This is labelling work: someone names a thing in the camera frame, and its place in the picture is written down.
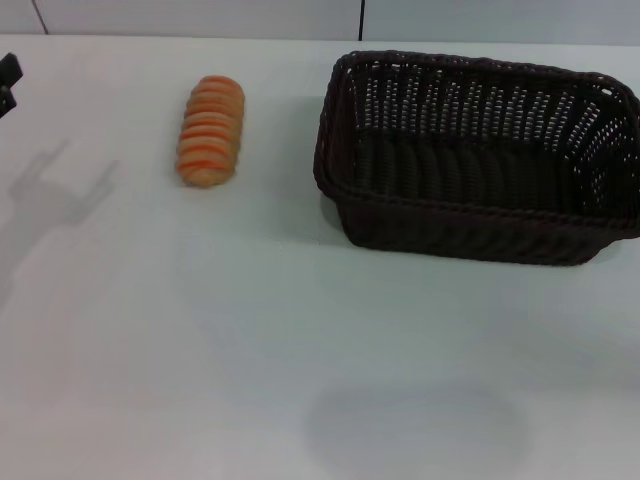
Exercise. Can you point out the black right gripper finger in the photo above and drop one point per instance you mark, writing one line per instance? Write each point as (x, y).
(6, 102)

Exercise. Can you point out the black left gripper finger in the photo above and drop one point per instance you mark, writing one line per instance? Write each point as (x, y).
(10, 69)

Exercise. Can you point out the orange and cream striped bread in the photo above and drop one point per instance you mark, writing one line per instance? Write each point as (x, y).
(210, 131)

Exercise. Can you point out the dark brown woven basket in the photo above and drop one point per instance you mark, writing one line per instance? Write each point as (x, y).
(450, 230)

